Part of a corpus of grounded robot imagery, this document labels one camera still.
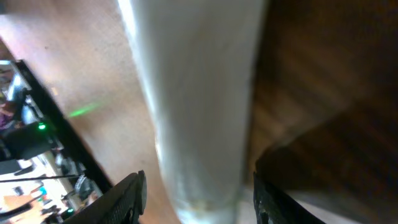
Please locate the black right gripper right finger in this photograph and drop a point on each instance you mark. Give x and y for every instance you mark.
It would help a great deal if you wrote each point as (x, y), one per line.
(274, 206)

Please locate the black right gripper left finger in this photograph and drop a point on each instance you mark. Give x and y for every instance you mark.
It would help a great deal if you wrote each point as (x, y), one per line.
(123, 204)

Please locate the white tube gold cap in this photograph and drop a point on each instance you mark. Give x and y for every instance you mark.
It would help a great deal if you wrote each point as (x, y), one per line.
(195, 62)

